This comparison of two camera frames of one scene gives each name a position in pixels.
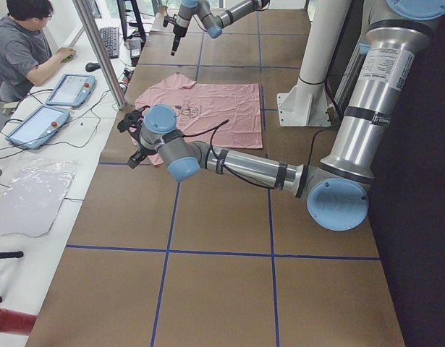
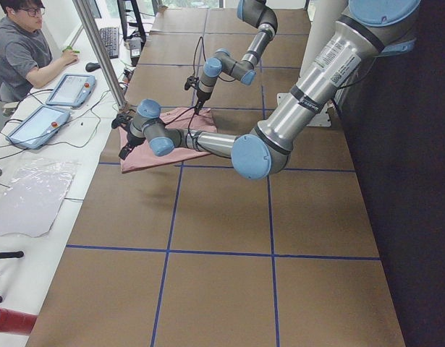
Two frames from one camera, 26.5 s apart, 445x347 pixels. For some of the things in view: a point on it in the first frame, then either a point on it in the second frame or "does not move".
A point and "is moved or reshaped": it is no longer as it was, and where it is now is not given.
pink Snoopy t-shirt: x=226 y=116 is moved or reshaped
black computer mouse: x=92 y=66 does not move
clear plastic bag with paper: x=36 y=193 does not move
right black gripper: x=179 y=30 -> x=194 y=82
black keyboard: x=110 y=37 does not move
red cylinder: x=11 y=322 does not move
